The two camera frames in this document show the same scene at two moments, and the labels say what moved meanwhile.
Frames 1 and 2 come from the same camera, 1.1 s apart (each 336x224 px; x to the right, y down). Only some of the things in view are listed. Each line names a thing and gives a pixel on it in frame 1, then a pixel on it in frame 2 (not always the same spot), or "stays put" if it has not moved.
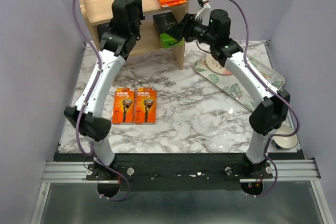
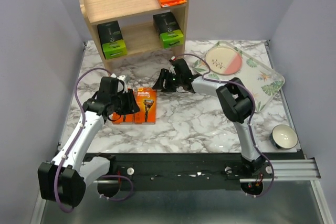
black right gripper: x=185 y=30 -> x=164 y=74
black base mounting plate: x=178 y=171 stays put
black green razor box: x=161 y=22 stays put
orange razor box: x=145 y=106 stays put
